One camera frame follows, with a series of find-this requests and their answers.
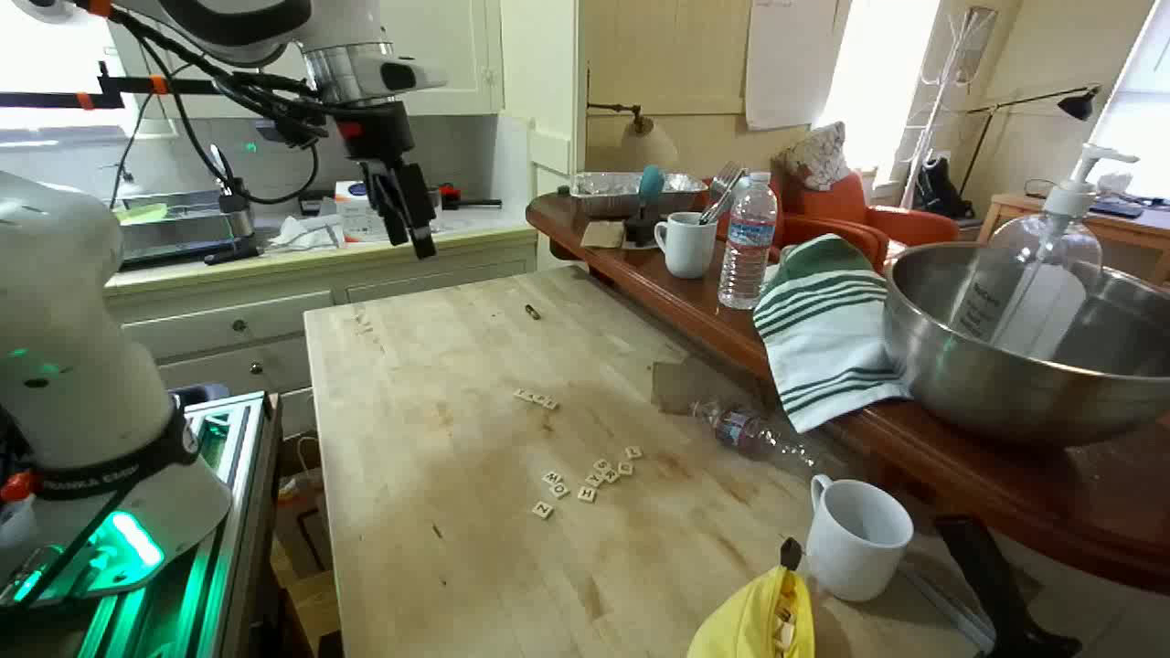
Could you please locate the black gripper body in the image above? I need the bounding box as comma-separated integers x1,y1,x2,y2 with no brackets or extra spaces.
328,100,426,183

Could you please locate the white crumpled cloth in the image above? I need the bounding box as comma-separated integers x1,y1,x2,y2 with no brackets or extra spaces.
271,211,352,254

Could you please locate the white cabinet counter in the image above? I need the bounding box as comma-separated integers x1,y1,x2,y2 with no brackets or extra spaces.
104,196,543,410

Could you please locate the aluminium foil tray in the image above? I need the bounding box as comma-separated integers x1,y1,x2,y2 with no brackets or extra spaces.
566,167,705,202

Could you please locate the cream shade desk lamp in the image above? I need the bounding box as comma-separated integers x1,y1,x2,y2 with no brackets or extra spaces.
583,100,689,175

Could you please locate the white ceramic mug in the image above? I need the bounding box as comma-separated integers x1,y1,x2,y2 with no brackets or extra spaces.
800,470,917,607
652,207,719,281

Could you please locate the clear plastic water bottle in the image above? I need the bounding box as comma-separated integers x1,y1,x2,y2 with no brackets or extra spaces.
712,167,781,314

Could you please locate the black boom rod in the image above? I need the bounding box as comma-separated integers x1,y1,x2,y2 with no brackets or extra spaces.
0,78,315,122

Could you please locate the crushed clear plastic bottle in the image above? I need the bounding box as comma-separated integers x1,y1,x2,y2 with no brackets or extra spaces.
690,397,814,474

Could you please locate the white plush bundle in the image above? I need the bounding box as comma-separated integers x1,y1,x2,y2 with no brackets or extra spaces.
781,122,855,195

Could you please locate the green striped white towel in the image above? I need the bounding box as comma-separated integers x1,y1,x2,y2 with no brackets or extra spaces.
748,231,913,440

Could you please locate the orange chair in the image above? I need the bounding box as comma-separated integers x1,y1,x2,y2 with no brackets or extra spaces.
772,167,963,268

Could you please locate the yellow banana toy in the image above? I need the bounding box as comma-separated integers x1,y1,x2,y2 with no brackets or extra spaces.
683,538,824,658

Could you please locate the white coat stand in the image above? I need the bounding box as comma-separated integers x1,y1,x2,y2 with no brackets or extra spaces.
900,5,997,211

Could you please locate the steel mixing bowl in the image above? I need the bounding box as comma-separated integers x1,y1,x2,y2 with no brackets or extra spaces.
883,239,1170,449

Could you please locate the clear pump sanitizer bottle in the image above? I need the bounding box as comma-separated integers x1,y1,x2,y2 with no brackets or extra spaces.
948,144,1146,364

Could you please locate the black desk lamp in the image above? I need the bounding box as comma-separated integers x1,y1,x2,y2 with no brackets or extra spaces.
963,84,1109,205

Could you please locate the dark brown wooden table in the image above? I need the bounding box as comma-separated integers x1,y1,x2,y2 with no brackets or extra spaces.
524,195,1170,601

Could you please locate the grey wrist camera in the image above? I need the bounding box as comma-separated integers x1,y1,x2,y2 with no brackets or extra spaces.
382,57,447,94

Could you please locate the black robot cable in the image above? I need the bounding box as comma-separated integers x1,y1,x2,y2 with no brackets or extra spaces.
107,10,339,211

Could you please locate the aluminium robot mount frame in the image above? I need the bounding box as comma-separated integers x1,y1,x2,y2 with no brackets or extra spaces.
0,387,287,658

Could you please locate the white wall paper sheet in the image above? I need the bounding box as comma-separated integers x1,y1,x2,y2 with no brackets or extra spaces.
742,0,844,134

